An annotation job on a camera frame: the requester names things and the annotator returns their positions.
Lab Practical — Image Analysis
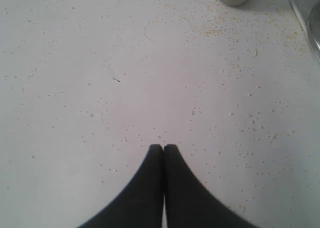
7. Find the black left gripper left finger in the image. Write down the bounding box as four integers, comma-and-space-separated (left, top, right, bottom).
83, 144, 164, 228

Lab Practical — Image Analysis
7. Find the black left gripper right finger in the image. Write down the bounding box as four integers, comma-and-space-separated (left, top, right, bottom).
163, 144, 255, 228

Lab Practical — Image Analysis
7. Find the round steel mesh sieve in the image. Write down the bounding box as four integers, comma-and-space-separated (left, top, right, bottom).
307, 1, 320, 57

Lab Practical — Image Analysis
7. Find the white plastic tray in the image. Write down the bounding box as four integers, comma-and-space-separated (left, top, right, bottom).
289, 0, 320, 62

